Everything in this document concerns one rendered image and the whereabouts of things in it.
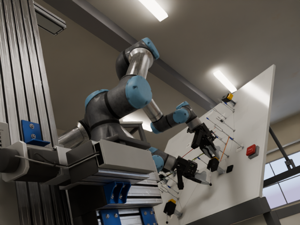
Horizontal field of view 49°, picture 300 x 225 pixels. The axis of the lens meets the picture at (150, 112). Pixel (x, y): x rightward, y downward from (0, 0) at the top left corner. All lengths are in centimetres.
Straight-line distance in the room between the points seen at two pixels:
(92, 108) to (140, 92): 20
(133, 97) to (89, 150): 37
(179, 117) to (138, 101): 54
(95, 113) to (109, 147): 39
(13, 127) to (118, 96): 37
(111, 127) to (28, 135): 29
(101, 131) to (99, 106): 10
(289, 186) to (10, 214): 1072
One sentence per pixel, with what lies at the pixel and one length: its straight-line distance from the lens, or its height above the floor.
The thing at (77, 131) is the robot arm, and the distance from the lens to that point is 172.
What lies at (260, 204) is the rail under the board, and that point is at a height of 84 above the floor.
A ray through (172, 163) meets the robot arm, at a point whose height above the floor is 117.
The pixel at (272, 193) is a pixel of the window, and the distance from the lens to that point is 1142.
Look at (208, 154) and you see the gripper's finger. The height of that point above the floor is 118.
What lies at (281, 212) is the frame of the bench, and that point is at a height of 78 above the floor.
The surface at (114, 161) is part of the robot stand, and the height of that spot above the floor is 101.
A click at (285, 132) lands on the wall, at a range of 1155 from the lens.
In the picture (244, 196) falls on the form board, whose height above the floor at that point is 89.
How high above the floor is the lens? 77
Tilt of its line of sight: 23 degrees up
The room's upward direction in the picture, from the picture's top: 17 degrees counter-clockwise
